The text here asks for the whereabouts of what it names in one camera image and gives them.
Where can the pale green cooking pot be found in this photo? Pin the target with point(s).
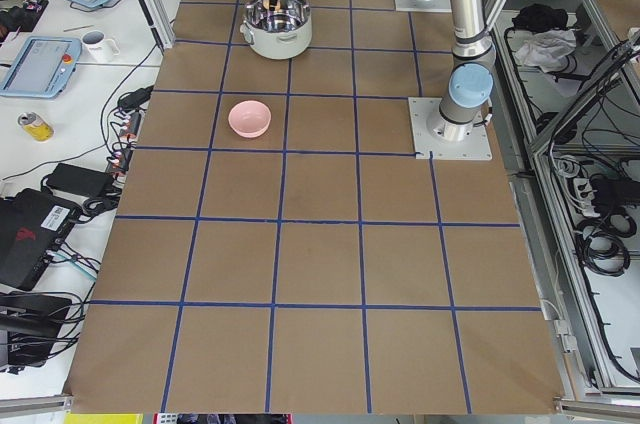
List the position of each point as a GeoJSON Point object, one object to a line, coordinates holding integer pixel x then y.
{"type": "Point", "coordinates": [277, 29]}

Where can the pink bowl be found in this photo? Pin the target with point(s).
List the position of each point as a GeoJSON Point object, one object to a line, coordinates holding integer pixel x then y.
{"type": "Point", "coordinates": [249, 119]}

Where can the white mug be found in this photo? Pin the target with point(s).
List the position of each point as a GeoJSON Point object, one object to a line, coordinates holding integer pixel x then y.
{"type": "Point", "coordinates": [102, 48]}

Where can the power strip with plugs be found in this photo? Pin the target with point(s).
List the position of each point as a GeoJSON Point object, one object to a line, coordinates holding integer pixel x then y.
{"type": "Point", "coordinates": [126, 129]}

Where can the near teach pendant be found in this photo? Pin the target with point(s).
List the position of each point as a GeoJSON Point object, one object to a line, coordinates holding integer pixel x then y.
{"type": "Point", "coordinates": [42, 68]}

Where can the black cloth bundle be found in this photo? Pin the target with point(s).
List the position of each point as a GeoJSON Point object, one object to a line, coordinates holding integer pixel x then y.
{"type": "Point", "coordinates": [539, 18]}

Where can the large black power brick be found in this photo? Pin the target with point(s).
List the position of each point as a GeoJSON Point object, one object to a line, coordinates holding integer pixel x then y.
{"type": "Point", "coordinates": [79, 181]}

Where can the yellow drink can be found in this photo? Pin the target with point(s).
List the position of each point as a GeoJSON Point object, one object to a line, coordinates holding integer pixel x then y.
{"type": "Point", "coordinates": [35, 126]}

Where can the white crumpled cloth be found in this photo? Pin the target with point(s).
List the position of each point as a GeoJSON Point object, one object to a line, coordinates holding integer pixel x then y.
{"type": "Point", "coordinates": [549, 51]}

